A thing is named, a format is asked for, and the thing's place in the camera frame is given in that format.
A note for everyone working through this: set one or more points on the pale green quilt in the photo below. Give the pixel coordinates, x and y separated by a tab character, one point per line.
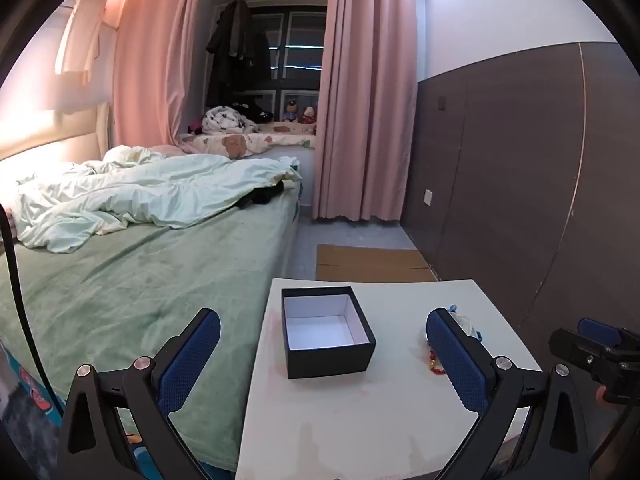
150	195

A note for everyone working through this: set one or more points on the cardboard sheet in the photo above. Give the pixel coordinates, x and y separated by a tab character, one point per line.
370	262

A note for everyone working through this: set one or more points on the white air conditioner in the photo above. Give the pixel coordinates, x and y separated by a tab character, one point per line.
80	30

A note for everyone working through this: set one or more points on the black jewelry box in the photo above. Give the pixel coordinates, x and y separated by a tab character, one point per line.
330	360

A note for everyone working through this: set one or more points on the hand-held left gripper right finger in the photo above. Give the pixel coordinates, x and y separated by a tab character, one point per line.
460	360

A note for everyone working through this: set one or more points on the black garment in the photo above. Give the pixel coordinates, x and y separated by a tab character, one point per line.
262	196

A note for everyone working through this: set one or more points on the black spotted white blanket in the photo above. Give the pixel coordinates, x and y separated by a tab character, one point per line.
225	120

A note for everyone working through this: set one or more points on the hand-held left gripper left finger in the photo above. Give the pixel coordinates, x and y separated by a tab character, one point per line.
185	360

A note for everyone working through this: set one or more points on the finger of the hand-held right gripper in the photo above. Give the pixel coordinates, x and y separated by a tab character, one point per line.
575	350
597	328

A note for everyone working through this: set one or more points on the hanging dark clothes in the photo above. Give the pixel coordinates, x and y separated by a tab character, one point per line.
235	50

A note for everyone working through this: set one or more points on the blue uniform doll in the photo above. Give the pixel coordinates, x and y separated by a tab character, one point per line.
290	111

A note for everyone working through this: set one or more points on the red and white plush toy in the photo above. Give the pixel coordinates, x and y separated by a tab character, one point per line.
308	115

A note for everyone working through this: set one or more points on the window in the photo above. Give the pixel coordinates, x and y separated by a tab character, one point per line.
300	35

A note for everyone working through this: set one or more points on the black plush toy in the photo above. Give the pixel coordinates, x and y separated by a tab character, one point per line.
257	111

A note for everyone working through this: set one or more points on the pink curtain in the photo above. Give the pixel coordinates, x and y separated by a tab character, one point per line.
150	60
365	110

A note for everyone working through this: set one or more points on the blue printed bed sheet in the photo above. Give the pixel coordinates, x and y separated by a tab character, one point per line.
37	395

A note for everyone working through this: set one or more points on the bear print cushion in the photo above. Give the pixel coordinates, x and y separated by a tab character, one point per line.
250	142

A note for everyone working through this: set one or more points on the green white tissue pack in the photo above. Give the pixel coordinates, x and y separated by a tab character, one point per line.
290	161

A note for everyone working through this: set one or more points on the white wall socket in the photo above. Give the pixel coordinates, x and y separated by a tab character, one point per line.
428	197

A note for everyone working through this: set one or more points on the beige headboard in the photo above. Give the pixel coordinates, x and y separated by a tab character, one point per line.
55	135

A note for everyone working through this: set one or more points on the pale pillow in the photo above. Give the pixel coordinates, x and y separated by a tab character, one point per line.
125	154

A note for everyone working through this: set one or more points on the bed with green sheet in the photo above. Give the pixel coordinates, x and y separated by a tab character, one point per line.
125	300

